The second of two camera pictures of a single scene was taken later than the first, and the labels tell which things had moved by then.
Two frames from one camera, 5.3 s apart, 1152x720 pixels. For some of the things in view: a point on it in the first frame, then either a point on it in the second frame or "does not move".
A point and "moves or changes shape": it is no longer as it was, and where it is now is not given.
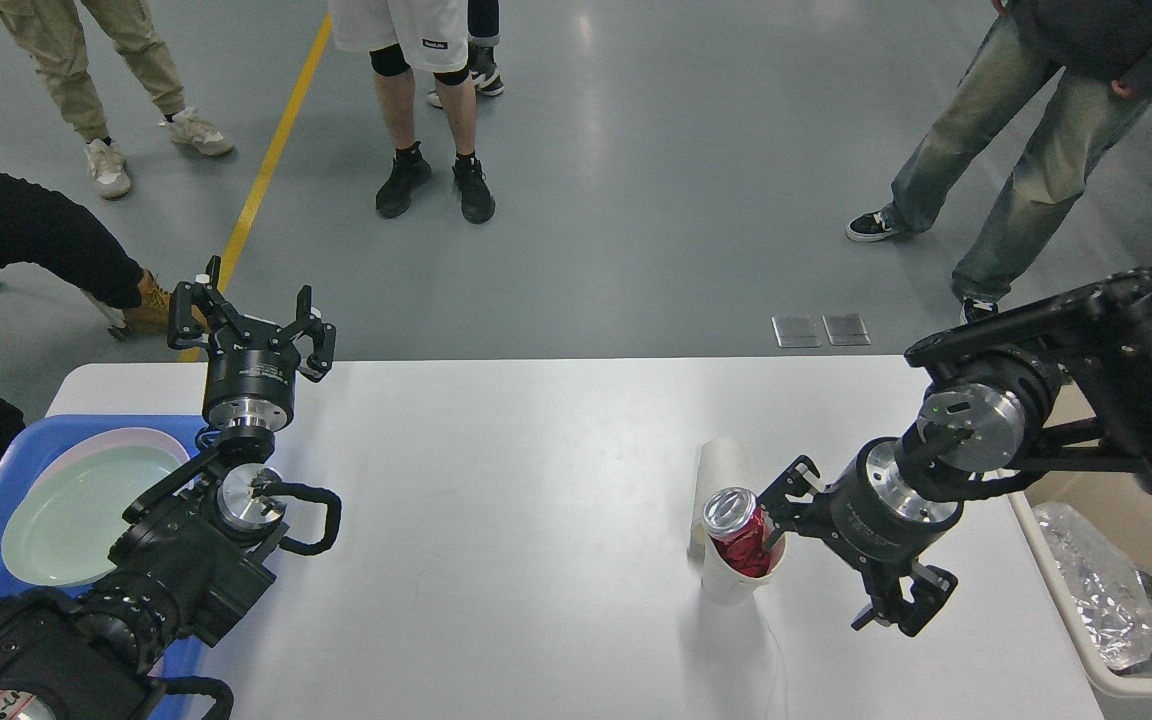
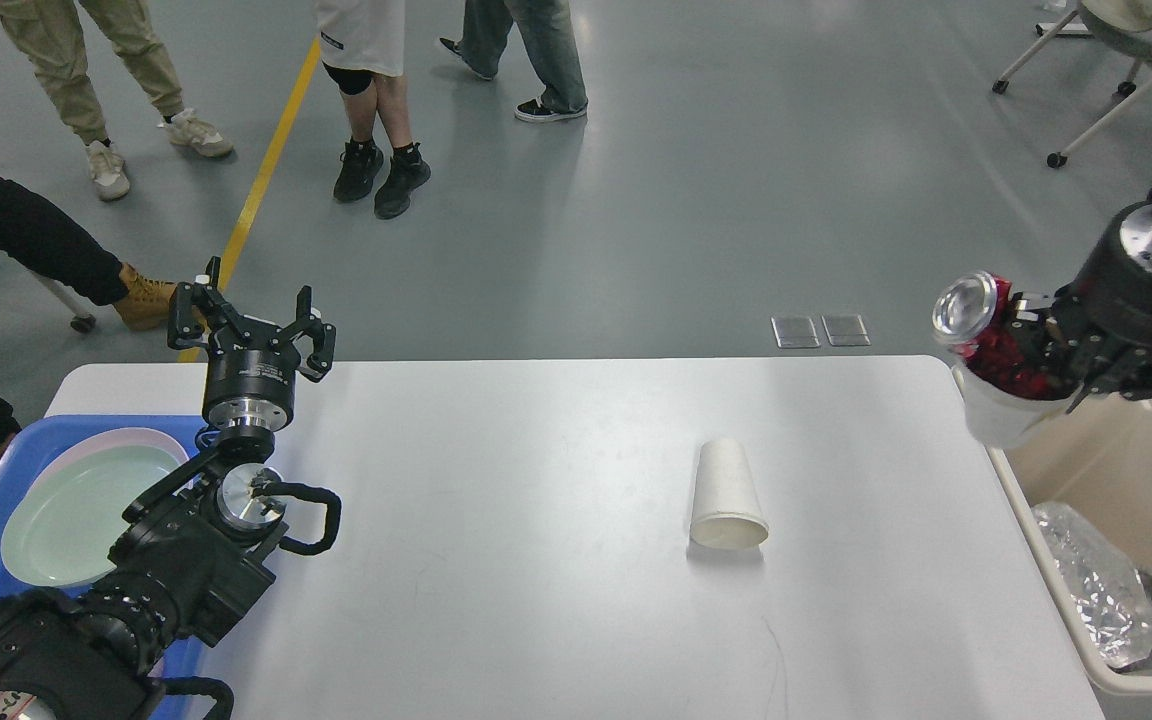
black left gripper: [251, 372] does not move
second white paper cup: [725, 463] does not move
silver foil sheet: [1107, 588] does not move
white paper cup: [726, 585] moves or changes shape
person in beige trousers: [53, 32] does not move
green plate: [65, 523] does not move
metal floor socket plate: [796, 331] does not move
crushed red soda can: [737, 530] -> [973, 314]
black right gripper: [880, 513] -> [1142, 315]
